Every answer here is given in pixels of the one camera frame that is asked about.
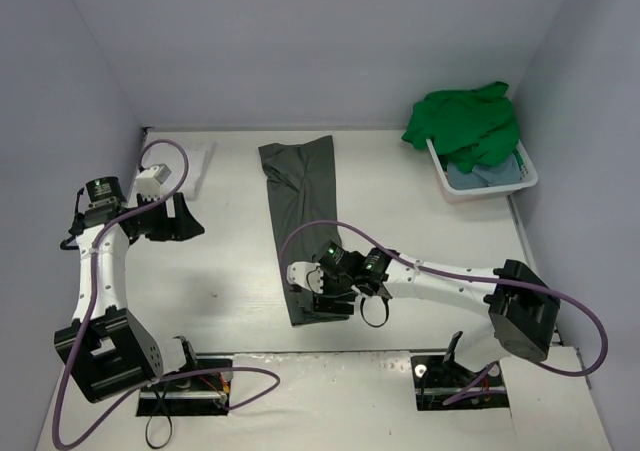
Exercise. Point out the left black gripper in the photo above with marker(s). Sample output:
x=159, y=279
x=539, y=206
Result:
x=176, y=216

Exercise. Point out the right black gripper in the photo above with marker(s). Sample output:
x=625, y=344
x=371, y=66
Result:
x=326, y=304

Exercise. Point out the grey t shirt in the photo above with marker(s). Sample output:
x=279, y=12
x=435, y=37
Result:
x=301, y=188

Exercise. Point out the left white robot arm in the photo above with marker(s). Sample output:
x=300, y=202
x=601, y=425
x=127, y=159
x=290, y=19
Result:
x=107, y=347

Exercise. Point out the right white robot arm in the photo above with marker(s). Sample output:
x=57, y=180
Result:
x=518, y=316

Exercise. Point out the light blue t shirt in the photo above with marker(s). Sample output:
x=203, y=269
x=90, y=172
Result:
x=482, y=176

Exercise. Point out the green t shirt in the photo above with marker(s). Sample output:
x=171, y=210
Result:
x=466, y=127

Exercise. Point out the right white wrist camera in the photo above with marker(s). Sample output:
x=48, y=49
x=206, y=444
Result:
x=306, y=275

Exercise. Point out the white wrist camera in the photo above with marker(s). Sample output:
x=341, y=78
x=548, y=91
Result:
x=306, y=275
x=149, y=183

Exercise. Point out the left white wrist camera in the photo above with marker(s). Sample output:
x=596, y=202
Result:
x=149, y=183

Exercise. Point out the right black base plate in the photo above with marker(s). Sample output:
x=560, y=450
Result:
x=443, y=386

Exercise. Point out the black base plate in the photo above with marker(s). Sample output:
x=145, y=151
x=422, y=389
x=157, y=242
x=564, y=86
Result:
x=199, y=396
x=443, y=386

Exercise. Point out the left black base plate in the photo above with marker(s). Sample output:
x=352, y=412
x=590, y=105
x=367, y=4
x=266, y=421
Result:
x=199, y=396

